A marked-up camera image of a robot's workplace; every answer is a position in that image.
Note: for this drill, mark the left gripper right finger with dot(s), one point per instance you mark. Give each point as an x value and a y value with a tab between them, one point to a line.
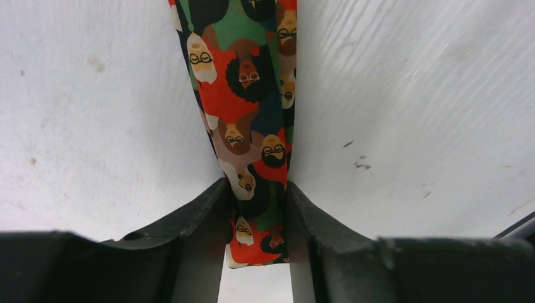
329	262

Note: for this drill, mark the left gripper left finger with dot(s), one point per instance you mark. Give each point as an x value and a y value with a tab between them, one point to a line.
178	258

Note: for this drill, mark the colourful faces patterned tie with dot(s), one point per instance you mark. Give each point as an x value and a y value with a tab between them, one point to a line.
241	58

